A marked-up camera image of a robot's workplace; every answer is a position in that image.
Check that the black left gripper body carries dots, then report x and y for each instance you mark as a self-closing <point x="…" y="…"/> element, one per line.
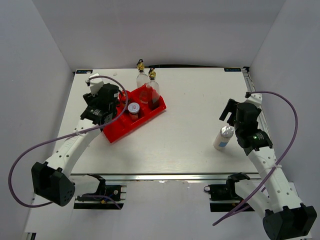
<point x="90" y="100"/>

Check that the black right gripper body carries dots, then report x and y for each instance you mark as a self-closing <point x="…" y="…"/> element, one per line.
<point x="236" y="127"/>

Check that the silver lid blue label jar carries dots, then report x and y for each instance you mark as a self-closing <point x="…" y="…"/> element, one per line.
<point x="223" y="137"/>

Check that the red lid dark sauce jar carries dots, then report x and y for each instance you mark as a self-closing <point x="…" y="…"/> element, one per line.
<point x="122" y="98"/>

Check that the white lid brown spice jar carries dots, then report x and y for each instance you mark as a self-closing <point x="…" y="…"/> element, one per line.
<point x="134" y="110"/>

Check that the clear liquid glass bottle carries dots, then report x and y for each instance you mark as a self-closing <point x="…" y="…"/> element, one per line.
<point x="142" y="80"/>

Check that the dark liquid glass bottle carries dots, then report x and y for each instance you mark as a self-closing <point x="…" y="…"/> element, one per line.
<point x="153" y="90"/>

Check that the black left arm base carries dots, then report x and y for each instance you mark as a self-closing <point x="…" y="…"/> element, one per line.
<point x="115" y="192"/>

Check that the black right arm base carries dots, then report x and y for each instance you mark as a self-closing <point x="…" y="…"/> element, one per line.
<point x="221" y="193"/>

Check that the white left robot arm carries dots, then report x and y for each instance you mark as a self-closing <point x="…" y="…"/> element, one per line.
<point x="52" y="179"/>

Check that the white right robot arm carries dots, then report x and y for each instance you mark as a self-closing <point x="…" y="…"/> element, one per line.
<point x="284" y="215"/>

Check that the red plastic organizer tray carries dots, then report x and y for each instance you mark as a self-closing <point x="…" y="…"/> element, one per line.
<point x="124" y="124"/>

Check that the blue table corner label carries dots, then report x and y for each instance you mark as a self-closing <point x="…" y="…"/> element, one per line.
<point x="231" y="69"/>

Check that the blue left table label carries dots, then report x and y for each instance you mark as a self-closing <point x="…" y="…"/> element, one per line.
<point x="84" y="71"/>

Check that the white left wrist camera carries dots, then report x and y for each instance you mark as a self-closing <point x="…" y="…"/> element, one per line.
<point x="94" y="84"/>

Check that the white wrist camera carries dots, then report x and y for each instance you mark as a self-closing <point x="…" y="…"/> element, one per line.
<point x="254" y="98"/>
<point x="94" y="84"/>

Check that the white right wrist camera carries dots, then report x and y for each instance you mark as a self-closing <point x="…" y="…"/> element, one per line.
<point x="254" y="98"/>

